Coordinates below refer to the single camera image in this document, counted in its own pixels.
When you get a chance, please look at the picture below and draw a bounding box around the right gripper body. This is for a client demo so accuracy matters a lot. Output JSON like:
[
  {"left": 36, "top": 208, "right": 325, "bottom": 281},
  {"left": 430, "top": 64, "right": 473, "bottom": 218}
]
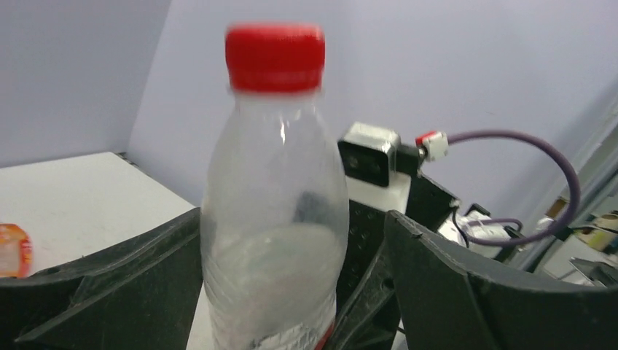
[{"left": 326, "top": 174, "right": 459, "bottom": 349}]

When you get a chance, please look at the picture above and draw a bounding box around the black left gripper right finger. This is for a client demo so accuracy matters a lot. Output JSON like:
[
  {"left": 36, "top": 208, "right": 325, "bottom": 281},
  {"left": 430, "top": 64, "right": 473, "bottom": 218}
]
[{"left": 388, "top": 222, "right": 617, "bottom": 349}]

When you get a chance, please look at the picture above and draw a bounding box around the crushed orange label bottle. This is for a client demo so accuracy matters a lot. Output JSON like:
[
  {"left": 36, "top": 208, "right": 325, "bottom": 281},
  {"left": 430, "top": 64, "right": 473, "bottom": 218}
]
[{"left": 1, "top": 223, "right": 33, "bottom": 279}]

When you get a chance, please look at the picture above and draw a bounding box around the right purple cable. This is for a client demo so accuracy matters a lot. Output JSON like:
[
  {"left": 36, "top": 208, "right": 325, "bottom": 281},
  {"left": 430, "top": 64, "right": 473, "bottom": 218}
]
[{"left": 446, "top": 129, "right": 582, "bottom": 248}]

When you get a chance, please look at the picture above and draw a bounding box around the red label clear bottle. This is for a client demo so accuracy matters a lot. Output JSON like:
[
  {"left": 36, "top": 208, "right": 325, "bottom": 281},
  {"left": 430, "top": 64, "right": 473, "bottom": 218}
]
[{"left": 200, "top": 22, "right": 349, "bottom": 349}]

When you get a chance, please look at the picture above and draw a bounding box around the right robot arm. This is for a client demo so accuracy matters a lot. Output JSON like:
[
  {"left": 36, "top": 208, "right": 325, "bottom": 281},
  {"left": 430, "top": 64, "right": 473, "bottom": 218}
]
[{"left": 323, "top": 173, "right": 520, "bottom": 349}]

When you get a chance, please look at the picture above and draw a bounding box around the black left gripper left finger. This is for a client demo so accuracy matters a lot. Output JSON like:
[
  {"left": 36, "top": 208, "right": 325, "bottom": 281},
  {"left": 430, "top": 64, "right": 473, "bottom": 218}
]
[{"left": 1, "top": 209, "right": 203, "bottom": 349}]

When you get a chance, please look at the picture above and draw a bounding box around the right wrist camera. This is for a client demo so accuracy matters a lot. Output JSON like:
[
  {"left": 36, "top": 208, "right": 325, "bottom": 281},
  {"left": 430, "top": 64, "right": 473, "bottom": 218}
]
[{"left": 337, "top": 122, "right": 449, "bottom": 187}]

